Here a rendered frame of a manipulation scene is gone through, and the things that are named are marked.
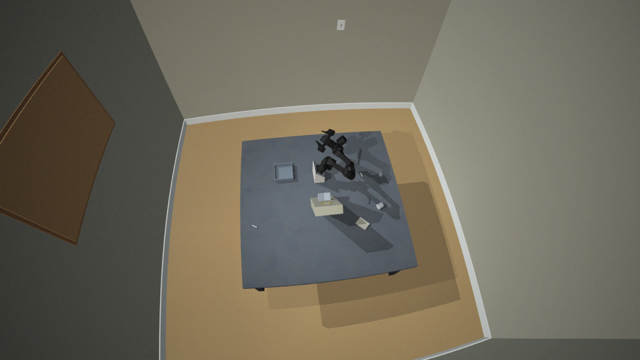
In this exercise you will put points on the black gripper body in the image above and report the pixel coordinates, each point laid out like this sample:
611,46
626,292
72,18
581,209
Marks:
328,142

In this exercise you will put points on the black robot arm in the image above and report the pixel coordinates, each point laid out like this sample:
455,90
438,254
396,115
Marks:
328,162

